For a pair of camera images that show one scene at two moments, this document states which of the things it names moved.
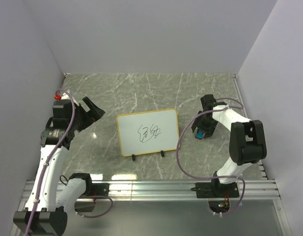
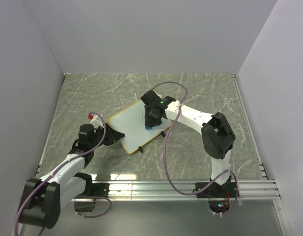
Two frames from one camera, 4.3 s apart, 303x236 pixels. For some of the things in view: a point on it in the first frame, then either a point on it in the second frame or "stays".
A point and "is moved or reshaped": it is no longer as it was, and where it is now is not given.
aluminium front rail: [165, 190] stays
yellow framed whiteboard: [143, 132] is moved or reshaped
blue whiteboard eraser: [200, 134] is moved or reshaped
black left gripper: [91, 116] -> [112, 135]
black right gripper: [209, 130] -> [149, 121]
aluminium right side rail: [260, 164] stays
